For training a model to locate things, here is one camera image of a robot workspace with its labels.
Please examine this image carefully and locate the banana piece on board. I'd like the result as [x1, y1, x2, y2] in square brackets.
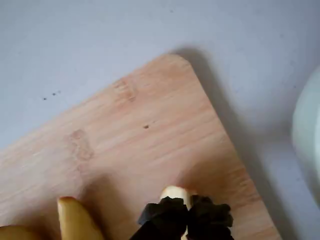
[56, 196, 107, 240]

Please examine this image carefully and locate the white ceramic bowl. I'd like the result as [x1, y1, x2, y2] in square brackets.
[291, 66, 320, 208]

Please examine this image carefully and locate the bamboo cutting board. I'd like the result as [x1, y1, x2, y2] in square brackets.
[0, 53, 283, 240]

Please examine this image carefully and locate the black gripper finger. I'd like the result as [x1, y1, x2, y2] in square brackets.
[186, 194, 235, 240]
[129, 196, 190, 240]

